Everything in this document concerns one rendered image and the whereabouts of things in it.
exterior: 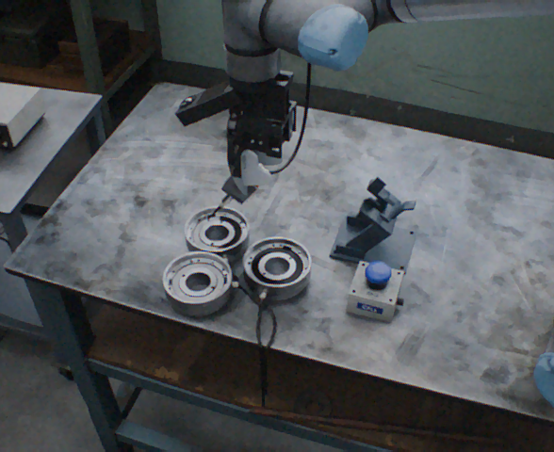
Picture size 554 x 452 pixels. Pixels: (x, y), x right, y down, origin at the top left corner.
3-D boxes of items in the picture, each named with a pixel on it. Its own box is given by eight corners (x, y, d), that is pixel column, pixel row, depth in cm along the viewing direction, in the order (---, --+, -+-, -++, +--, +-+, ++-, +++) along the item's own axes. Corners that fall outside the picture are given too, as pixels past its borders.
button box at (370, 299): (346, 313, 103) (348, 292, 99) (357, 280, 107) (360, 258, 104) (397, 326, 101) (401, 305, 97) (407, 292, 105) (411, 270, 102)
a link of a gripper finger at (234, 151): (237, 184, 98) (236, 131, 93) (227, 181, 99) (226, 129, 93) (249, 166, 102) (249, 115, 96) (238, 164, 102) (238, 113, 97)
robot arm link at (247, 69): (215, 53, 86) (237, 24, 91) (217, 82, 89) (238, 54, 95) (269, 61, 84) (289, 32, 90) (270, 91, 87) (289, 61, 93)
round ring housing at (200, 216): (181, 230, 116) (178, 212, 113) (240, 217, 118) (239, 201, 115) (193, 274, 109) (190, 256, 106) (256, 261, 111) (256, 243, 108)
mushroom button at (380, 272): (359, 297, 102) (362, 275, 98) (366, 278, 104) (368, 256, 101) (384, 303, 101) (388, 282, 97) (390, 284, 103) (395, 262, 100)
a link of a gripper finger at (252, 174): (268, 211, 101) (269, 158, 96) (231, 202, 103) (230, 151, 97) (275, 199, 104) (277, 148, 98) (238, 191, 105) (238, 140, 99)
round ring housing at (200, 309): (164, 321, 102) (160, 304, 99) (168, 270, 109) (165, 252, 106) (234, 318, 102) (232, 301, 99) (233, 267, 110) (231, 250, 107)
